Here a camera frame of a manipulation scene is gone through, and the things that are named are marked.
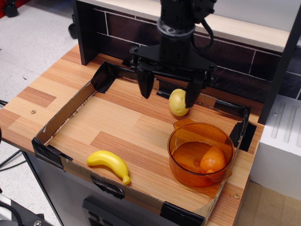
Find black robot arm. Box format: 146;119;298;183
130;0;217;108

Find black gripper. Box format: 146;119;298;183
130;21;217;108

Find black metal bracket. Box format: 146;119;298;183
0;190;51;226

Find orange toy carrot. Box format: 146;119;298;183
200;145;226;174

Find dark brick backsplash panel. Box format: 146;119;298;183
72;0;301;123

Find black stand foot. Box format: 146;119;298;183
0;0;18;18

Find white grooved block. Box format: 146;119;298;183
250;95;301;200

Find yellow toy banana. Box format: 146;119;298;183
87;150;131;185

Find orange transparent plastic pot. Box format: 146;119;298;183
167;119;235;187

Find black office chair wheel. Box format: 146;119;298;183
68;14;78;39

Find yellow toy potato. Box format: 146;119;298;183
169;89;189;116

